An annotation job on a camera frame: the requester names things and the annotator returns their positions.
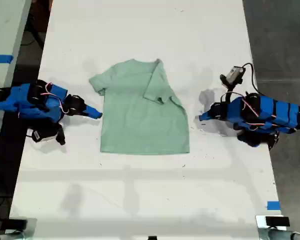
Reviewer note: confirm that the black camera box with label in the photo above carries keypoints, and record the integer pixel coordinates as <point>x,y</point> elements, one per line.
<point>43,135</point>

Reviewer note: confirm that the short blue tape piece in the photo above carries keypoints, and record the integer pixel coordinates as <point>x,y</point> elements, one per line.
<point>273,205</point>

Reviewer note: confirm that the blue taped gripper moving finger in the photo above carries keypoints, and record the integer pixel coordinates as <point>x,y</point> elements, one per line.
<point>208,119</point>
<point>91,115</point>

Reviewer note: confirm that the long blue tape strip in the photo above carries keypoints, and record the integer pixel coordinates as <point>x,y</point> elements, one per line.
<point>1,58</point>

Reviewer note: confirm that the pale side table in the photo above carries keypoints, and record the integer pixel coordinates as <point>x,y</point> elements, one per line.
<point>5,27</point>

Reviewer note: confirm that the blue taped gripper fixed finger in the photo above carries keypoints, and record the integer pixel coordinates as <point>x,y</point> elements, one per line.
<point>92,110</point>
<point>208,114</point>

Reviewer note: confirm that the pale green T-shirt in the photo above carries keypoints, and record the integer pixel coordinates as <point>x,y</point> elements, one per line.
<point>142,120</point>

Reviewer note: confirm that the small black box on bracket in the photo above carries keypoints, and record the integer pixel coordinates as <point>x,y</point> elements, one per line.
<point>277,221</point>

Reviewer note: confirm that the small black box on clamp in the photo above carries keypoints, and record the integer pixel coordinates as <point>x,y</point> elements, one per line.
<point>17,224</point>

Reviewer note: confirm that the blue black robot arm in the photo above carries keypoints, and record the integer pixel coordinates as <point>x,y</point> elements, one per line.
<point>270,115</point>
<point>22,102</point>

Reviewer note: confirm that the black grey camera box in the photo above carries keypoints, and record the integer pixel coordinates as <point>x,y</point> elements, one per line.
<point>233,75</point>

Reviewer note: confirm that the grey metal pipe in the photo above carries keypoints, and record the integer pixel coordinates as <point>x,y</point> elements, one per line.
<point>280,234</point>

